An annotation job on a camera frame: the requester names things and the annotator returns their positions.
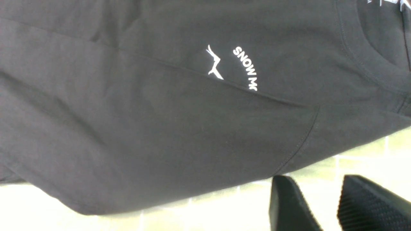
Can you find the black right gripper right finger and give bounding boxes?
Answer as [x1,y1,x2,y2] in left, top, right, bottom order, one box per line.
[337,175,411,231]

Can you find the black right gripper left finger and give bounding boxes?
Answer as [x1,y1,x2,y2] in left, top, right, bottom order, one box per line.
[269,175,322,231]

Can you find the dark gray long-sleeved shirt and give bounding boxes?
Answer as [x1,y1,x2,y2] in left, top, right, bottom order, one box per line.
[0,0,410,215]

